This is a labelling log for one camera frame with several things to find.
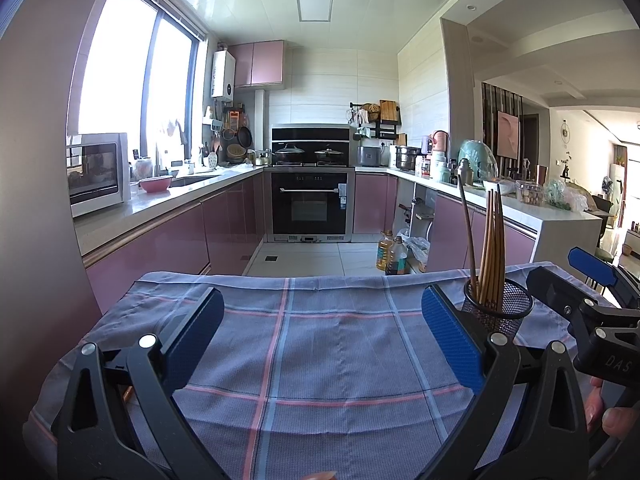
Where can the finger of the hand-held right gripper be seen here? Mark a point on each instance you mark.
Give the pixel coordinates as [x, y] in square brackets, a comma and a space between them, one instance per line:
[592, 262]
[557, 292]

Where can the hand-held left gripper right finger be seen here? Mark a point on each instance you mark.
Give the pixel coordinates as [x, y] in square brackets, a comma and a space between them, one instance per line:
[452, 335]

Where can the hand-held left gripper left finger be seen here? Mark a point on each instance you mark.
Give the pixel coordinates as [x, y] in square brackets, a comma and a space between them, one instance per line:
[195, 335]

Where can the black mesh utensil holder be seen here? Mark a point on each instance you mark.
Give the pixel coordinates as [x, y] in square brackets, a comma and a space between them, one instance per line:
[516, 312]

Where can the wooden chopsticks bundle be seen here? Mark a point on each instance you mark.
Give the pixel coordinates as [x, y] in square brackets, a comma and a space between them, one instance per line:
[492, 240]

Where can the person's right hand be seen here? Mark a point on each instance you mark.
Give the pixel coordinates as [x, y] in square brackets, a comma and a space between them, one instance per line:
[595, 405]

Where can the clear plastic bag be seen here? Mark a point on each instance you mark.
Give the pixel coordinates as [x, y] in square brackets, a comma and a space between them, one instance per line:
[565, 195]

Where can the white plastic bag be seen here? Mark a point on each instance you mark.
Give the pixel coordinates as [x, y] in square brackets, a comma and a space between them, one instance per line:
[417, 250]

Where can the clear food container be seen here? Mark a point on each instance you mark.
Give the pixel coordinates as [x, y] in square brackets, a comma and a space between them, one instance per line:
[530, 194]

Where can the pink kitchen base cabinet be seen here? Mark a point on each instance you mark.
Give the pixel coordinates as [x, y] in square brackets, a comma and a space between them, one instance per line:
[185, 240]
[450, 225]

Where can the white bowl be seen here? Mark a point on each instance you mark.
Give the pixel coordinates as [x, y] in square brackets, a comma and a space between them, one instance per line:
[506, 187]

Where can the grey-blue plaid tablecloth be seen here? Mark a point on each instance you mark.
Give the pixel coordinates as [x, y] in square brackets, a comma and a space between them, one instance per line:
[325, 350]

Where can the pink bowl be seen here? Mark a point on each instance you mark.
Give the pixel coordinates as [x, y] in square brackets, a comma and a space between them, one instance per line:
[155, 185]

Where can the black integrated stove oven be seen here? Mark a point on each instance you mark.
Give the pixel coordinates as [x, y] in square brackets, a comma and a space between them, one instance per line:
[310, 205]

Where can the stainless steel pot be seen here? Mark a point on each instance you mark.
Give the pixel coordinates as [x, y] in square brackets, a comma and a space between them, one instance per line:
[407, 158]

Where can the wicker basket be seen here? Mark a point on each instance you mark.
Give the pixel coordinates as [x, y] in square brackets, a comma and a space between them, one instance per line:
[236, 152]

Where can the white countertop oven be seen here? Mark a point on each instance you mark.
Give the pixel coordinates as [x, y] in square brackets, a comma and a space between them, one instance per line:
[95, 175]

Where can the metal kettle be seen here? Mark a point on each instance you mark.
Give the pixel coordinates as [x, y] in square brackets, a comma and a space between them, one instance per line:
[263, 158]

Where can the pink electric kettle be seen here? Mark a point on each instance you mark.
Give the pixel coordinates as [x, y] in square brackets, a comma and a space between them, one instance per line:
[440, 141]

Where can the grey rice cooker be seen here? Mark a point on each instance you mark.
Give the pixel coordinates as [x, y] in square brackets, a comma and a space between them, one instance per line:
[370, 156]

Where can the black wok with lid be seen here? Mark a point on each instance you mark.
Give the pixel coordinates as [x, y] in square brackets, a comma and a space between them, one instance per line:
[290, 154]

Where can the hanging frying pan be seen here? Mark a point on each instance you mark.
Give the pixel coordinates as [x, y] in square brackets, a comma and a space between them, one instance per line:
[244, 136]

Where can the black pot with lid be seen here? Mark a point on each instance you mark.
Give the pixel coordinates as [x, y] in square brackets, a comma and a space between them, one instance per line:
[328, 155]

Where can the wooden cutting board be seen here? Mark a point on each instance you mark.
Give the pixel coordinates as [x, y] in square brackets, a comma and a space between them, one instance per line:
[388, 110]

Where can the white water heater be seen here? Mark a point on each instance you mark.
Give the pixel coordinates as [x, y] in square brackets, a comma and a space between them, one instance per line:
[223, 75]

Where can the large kitchen window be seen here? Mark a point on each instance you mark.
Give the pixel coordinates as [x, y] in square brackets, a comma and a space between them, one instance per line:
[115, 70]

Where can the square ceiling light panel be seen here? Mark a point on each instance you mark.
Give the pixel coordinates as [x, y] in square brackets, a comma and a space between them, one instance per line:
[314, 5]

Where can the round wall clock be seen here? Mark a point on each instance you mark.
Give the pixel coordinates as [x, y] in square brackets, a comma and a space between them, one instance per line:
[564, 131]

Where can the pink wall art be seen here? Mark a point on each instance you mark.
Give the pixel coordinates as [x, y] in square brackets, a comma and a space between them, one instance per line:
[508, 132]

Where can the black wall rack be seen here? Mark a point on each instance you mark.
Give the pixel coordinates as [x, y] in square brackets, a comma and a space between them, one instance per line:
[387, 130]

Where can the pink wall cabinet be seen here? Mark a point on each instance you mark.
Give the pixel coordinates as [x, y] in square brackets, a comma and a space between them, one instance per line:
[260, 64]

